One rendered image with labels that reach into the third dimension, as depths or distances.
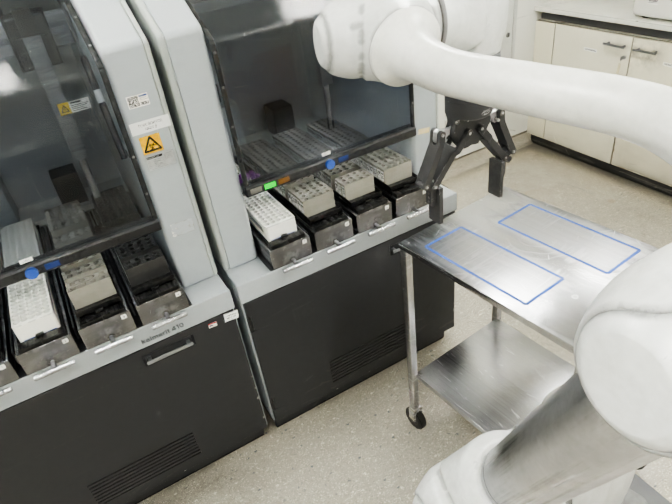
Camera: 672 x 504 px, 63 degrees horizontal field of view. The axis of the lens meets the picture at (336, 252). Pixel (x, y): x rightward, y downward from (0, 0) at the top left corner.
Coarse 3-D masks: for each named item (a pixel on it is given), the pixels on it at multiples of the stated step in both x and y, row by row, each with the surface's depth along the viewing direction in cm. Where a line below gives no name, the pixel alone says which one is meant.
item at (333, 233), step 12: (300, 216) 177; (336, 216) 173; (348, 216) 174; (312, 228) 171; (324, 228) 170; (336, 228) 172; (348, 228) 174; (312, 240) 172; (324, 240) 171; (336, 240) 173
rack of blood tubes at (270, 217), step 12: (264, 192) 182; (252, 204) 177; (264, 204) 175; (276, 204) 175; (252, 216) 171; (264, 216) 168; (276, 216) 168; (288, 216) 168; (264, 228) 164; (276, 228) 165; (288, 228) 167
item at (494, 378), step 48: (432, 240) 155; (480, 240) 153; (528, 240) 150; (576, 240) 147; (624, 240) 145; (480, 288) 136; (528, 288) 134; (576, 288) 132; (480, 336) 197; (432, 384) 182; (480, 384) 179; (528, 384) 177
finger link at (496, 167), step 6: (492, 162) 97; (498, 162) 96; (504, 162) 95; (492, 168) 98; (498, 168) 96; (492, 174) 98; (498, 174) 97; (492, 180) 99; (498, 180) 97; (492, 186) 99; (498, 186) 98; (492, 192) 100; (498, 192) 99
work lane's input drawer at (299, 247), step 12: (252, 228) 174; (300, 228) 172; (264, 240) 167; (276, 240) 165; (288, 240) 165; (300, 240) 167; (264, 252) 168; (276, 252) 164; (288, 252) 166; (300, 252) 169; (276, 264) 166; (300, 264) 165
